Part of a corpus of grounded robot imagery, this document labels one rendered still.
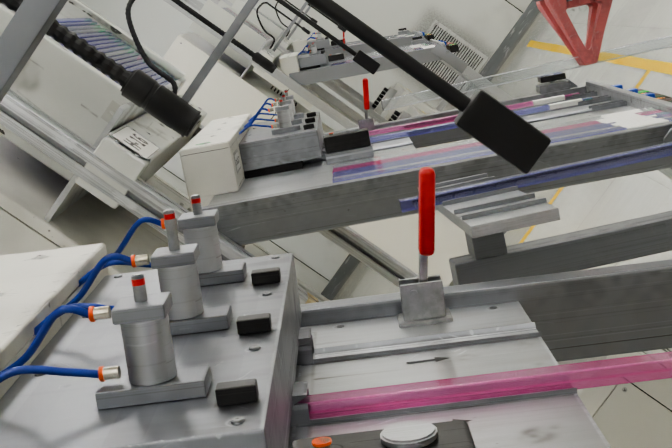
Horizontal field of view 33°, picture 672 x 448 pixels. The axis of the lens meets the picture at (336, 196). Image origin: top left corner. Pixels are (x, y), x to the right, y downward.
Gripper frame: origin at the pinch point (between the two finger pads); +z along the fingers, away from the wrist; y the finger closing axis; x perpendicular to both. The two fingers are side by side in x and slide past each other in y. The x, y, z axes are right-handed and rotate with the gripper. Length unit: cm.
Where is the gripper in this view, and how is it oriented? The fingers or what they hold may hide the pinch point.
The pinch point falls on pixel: (586, 56)
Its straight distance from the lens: 118.4
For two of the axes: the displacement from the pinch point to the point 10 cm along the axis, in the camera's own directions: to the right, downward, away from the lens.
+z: 2.1, 9.7, 0.9
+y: 0.4, 0.9, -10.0
